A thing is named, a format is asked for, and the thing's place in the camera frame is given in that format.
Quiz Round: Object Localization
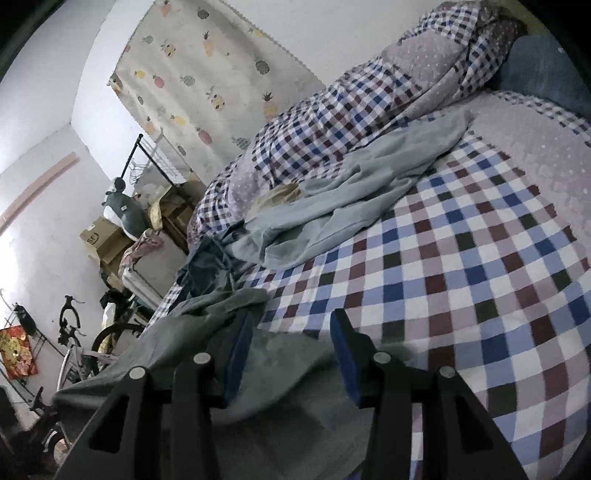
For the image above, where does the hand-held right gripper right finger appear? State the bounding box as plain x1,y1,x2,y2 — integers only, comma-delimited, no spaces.
330,308,529,480

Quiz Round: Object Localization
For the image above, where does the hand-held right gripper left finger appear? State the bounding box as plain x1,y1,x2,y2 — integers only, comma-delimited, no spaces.
53,308,254,480

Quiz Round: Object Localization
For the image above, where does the green sweatshirt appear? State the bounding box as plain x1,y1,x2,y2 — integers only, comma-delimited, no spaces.
52,288,416,480

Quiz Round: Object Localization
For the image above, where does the dark blue garment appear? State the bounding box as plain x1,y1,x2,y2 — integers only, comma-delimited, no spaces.
175,222,259,315

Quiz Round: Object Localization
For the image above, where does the striped white suitcase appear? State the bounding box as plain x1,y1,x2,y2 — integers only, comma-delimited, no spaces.
117,231,188,310

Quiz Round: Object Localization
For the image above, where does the bed with checkered sheet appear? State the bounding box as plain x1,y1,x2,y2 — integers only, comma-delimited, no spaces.
148,90,591,480

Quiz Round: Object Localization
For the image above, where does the light grey garment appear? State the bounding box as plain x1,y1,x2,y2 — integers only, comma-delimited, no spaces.
228,108,476,273

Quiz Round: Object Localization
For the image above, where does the pink cloth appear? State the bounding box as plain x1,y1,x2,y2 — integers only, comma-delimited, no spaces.
121,228,162,266

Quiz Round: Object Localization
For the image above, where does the flattened brown cardboard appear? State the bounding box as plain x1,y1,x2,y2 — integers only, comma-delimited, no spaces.
148,182,208,254

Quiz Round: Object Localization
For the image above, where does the beige cloth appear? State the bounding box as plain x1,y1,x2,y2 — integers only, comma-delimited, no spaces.
256,184,303,210

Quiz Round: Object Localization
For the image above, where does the bicycle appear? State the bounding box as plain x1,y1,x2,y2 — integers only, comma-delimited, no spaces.
0,295,148,462

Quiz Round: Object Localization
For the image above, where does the cardboard box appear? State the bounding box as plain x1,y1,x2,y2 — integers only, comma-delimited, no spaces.
79,217,134,278

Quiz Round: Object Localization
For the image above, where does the green and white plush toy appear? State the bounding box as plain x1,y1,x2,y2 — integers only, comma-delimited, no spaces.
102,178,153,241

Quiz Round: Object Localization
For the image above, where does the red floral bag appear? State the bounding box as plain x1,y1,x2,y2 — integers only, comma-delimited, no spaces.
0,325,38,380

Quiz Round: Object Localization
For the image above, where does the black metal rack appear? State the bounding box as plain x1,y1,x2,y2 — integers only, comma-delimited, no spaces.
121,134,195,217

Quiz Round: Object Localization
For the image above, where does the checkered quilt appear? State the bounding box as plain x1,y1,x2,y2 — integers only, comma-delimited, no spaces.
187,0,529,252

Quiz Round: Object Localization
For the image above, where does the pineapple print curtain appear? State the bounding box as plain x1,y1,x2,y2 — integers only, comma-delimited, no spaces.
107,0,326,185

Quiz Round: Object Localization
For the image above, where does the blue pillow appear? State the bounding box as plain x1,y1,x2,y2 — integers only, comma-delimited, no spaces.
496,32,591,121

